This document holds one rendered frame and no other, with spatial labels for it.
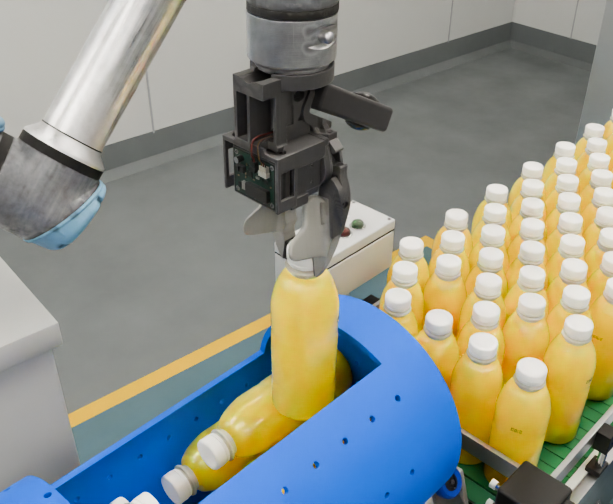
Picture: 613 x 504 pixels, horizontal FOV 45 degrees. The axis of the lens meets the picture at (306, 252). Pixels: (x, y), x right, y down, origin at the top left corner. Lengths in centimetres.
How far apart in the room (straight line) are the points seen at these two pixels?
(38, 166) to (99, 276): 218
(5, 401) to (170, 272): 209
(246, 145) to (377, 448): 35
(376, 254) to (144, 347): 159
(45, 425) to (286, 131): 67
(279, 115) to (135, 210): 299
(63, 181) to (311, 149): 45
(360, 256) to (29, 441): 59
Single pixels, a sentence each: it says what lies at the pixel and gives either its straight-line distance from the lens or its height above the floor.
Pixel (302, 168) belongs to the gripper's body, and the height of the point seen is 148.
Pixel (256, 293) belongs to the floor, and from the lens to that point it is 297.
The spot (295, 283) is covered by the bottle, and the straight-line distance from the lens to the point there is 74.
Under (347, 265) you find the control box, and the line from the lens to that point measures 125.
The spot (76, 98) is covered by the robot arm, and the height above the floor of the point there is 141.
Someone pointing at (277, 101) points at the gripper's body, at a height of 154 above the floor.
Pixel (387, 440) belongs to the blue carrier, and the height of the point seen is 118.
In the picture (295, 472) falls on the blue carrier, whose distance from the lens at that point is 75.
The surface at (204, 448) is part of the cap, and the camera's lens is 88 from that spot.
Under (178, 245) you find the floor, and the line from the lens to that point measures 330.
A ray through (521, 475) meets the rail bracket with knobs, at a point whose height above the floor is 100.
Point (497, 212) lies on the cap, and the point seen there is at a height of 111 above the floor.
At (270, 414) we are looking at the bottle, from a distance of 89.
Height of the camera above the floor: 178
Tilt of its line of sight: 34 degrees down
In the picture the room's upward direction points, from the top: straight up
